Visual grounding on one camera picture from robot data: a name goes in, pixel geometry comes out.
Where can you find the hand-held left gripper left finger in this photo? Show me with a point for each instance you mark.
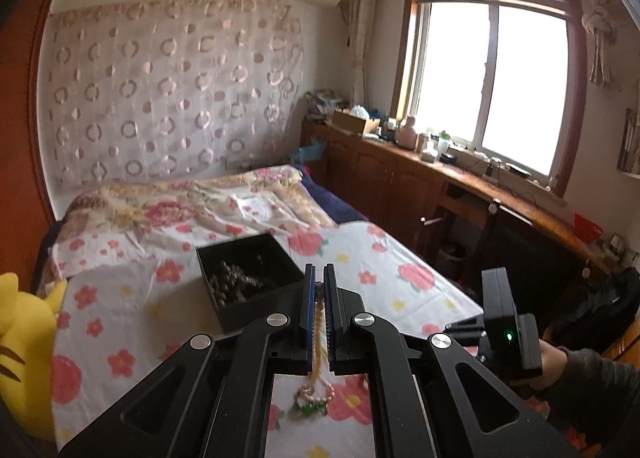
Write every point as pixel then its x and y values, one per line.
pixel 312 298

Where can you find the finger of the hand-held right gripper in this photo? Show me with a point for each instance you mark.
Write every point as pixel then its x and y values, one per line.
pixel 465 328

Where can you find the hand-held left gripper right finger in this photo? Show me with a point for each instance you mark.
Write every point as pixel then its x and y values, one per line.
pixel 331 298

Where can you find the black jewelry box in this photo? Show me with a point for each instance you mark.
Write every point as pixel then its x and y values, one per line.
pixel 260 310

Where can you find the person's right forearm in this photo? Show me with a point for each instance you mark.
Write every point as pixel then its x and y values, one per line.
pixel 590 388

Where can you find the dark trash bin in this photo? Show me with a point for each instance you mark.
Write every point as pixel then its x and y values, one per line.
pixel 452 260

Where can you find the dark blue blanket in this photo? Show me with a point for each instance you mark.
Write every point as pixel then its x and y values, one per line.
pixel 330 203

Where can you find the black chair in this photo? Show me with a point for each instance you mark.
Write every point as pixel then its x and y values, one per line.
pixel 600 303

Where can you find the red bag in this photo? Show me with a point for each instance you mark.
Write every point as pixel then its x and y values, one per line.
pixel 587 228

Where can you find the long wooden cabinet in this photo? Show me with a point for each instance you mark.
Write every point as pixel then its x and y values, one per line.
pixel 380 178

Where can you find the blue bag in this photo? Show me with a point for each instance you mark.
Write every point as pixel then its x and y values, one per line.
pixel 307 153

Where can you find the black power strip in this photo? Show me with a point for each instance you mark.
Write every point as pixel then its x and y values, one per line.
pixel 517 169

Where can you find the white flower-print bedsheet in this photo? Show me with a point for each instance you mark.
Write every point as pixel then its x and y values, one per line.
pixel 150 318

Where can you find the floral quilt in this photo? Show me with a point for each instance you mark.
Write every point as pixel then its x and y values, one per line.
pixel 175 203

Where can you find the small black device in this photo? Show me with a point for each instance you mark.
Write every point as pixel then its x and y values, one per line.
pixel 448 158

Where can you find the cardboard box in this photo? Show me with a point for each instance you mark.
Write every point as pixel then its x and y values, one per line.
pixel 352 124

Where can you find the pink bottle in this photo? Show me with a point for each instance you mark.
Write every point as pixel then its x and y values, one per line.
pixel 407 135

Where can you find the white bottle with green cap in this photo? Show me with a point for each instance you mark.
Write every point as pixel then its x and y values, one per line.
pixel 443 145

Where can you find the stack of magazines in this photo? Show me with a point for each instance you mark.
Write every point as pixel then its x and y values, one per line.
pixel 322 105

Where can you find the wood-framed window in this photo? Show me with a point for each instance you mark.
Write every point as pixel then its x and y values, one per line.
pixel 480 88

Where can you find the tied cream window curtain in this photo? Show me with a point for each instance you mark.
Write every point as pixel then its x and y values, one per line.
pixel 361 38
pixel 599 28

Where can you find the yellow plush toy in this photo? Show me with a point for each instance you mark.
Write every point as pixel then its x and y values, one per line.
pixel 25 353

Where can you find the wooden slatted wardrobe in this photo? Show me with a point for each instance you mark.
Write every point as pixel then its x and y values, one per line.
pixel 20 163

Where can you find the wall shelf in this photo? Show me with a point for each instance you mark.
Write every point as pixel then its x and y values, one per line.
pixel 630 143

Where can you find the circle-patterned wall cloth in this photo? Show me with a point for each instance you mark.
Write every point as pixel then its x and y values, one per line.
pixel 165 88

